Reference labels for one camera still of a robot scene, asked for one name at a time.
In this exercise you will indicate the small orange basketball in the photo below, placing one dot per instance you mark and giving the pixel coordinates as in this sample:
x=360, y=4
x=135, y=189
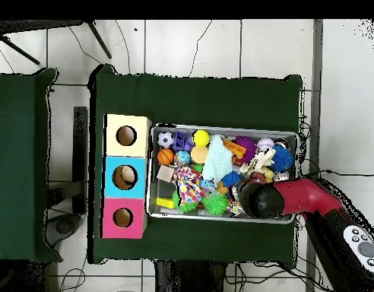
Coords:
x=165, y=156

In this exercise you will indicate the dark green table cloth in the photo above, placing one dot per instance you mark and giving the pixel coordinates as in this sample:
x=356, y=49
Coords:
x=16, y=167
x=190, y=100

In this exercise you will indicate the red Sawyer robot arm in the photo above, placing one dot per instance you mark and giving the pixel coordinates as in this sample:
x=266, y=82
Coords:
x=302, y=194

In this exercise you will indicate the orange plastic block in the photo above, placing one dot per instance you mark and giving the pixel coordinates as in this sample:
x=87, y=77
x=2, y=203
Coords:
x=235, y=149

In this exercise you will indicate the black stand with legs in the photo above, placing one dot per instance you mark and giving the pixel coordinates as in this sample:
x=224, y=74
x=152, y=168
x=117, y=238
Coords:
x=22, y=25

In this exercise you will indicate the black and white soccer ball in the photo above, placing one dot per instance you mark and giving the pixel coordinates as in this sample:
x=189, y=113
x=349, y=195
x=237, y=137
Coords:
x=166, y=139

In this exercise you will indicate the grey rounded base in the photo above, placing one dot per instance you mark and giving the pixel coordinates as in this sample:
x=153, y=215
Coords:
x=64, y=226

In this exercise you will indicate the mint green knitted cloth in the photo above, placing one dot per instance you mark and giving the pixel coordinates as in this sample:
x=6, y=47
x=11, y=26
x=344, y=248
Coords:
x=218, y=161

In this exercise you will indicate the shallow clear mesh bin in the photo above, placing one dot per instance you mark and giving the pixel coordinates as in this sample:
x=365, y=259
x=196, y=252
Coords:
x=162, y=213

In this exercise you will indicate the yellow ball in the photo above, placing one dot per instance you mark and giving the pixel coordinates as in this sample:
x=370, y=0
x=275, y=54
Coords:
x=201, y=138

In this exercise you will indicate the green fuzzy ball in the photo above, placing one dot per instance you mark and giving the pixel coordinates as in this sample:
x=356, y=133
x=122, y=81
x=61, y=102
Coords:
x=216, y=204

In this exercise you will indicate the blue fuzzy ball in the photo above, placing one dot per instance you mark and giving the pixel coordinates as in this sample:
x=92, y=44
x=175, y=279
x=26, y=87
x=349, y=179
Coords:
x=282, y=158
x=231, y=179

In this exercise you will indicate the white baseball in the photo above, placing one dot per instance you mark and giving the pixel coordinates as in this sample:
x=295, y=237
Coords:
x=265, y=144

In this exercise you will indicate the wooden box with three holes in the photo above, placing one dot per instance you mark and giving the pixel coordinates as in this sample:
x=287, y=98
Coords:
x=112, y=185

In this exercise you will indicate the black upright panel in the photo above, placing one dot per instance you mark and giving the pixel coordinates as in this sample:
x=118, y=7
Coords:
x=80, y=152

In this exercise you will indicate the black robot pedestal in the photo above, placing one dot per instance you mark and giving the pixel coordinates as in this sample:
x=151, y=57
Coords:
x=187, y=279

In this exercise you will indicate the purple spiky ball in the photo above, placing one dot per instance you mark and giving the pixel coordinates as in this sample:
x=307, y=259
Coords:
x=247, y=146

